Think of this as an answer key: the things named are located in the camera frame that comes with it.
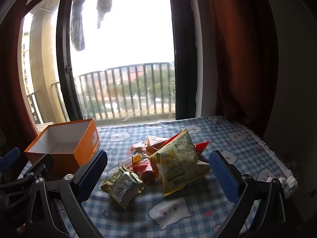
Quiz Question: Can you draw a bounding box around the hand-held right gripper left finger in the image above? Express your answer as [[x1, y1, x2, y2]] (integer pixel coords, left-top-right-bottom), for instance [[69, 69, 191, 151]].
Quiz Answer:
[[24, 149, 109, 238]]

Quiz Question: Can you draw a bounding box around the white crumpled tissue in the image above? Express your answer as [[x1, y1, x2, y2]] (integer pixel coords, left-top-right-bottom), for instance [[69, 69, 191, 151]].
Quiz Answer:
[[266, 175, 298, 192]]

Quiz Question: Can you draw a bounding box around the blue checked bear tablecloth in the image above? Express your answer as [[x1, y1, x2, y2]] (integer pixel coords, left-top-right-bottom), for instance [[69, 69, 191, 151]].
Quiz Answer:
[[15, 116, 299, 238]]

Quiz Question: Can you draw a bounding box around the beige apartment building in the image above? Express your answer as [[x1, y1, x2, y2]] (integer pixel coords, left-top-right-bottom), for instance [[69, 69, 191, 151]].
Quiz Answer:
[[21, 31, 31, 85]]

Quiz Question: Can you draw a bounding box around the metal balcony railing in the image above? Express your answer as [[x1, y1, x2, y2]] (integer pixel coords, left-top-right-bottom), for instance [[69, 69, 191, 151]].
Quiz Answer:
[[51, 62, 176, 121]]

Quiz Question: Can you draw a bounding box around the small clear yellow candy packet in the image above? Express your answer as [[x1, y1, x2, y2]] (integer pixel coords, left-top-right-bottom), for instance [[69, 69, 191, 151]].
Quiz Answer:
[[118, 154, 143, 171]]

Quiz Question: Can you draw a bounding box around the dark grey hanging garment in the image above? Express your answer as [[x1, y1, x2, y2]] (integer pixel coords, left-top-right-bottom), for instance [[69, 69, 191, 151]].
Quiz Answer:
[[70, 0, 86, 52]]

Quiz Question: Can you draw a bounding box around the large yellow snack bag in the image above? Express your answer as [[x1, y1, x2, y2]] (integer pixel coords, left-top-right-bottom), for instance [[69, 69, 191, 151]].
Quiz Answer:
[[148, 128, 211, 197]]

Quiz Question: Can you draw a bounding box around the small orange yellow packet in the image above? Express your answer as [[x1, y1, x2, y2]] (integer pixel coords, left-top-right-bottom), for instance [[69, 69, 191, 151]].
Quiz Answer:
[[130, 141, 149, 155]]

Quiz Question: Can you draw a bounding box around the black window frame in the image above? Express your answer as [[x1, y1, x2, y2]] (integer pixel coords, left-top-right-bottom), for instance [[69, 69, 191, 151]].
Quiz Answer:
[[56, 0, 201, 124]]

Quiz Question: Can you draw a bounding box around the red cartoon snack packet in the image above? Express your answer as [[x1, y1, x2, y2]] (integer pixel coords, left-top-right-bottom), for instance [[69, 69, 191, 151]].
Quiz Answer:
[[193, 140, 210, 155]]

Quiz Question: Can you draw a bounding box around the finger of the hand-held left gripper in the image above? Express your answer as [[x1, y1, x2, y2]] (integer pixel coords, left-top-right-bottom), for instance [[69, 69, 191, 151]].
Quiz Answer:
[[0, 153, 54, 219], [0, 147, 21, 176]]

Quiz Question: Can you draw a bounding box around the orange cardboard box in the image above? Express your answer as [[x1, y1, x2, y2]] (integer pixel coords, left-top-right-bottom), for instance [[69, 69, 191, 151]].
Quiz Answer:
[[24, 118, 100, 175]]

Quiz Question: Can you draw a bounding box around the dark red curtain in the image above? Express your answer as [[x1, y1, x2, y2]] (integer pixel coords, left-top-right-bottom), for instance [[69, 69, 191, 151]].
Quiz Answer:
[[0, 0, 37, 144], [192, 0, 279, 135]]

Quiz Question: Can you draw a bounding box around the clear brown snack packet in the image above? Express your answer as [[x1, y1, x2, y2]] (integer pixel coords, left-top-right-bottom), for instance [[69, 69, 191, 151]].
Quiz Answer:
[[144, 135, 171, 155]]

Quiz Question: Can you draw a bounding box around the white air conditioner unit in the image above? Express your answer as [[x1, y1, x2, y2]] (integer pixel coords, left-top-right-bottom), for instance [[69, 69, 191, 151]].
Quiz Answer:
[[36, 121, 54, 135]]

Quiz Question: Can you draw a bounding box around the light grey hanging garment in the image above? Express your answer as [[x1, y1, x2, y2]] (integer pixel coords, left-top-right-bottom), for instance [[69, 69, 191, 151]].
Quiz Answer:
[[96, 0, 116, 29]]

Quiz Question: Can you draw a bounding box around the small olive snack packet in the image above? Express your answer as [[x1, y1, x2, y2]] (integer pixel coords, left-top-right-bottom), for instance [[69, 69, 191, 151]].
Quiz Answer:
[[108, 172, 145, 209], [100, 165, 130, 192]]

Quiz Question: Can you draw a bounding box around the clear red label chili packet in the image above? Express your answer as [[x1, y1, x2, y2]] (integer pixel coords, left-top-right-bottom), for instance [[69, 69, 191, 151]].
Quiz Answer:
[[131, 160, 160, 180]]

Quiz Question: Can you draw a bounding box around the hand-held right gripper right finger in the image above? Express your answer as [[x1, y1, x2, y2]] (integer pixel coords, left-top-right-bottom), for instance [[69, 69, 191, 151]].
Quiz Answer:
[[209, 149, 306, 238]]

